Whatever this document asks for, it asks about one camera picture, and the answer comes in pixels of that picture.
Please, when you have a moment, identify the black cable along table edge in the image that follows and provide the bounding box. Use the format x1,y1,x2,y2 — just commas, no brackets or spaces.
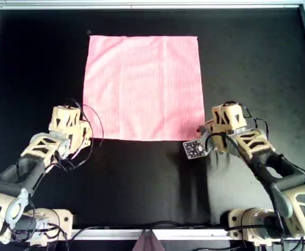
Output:
63,221,230,240

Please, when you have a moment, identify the pink cloth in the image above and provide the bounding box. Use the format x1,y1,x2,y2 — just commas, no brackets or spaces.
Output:
81,35,205,142

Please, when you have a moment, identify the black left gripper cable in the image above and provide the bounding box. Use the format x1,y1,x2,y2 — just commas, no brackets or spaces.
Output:
55,98,105,170

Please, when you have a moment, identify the right gripper beige finger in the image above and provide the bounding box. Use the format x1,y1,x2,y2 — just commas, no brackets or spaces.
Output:
195,124,208,138

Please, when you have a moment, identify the right gripper beige lattice body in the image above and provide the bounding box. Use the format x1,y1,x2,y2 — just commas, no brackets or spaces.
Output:
202,102,248,154

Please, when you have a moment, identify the mauve triangular mount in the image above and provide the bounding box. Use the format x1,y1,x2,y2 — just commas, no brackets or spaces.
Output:
133,230,167,251

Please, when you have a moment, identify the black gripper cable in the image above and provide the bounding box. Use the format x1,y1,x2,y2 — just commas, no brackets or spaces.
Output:
55,98,105,170
242,106,272,139

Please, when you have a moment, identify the left gripper beige lattice body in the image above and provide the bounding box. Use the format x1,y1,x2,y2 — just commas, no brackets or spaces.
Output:
49,105,93,147

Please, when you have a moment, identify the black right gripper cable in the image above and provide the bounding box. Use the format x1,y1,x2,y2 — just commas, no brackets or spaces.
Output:
242,106,272,139

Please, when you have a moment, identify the black camera cable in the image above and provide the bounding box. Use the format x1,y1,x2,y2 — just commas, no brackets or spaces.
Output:
204,132,243,157

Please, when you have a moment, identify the black camera circuit board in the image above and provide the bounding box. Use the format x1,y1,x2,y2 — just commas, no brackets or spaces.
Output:
182,138,208,160

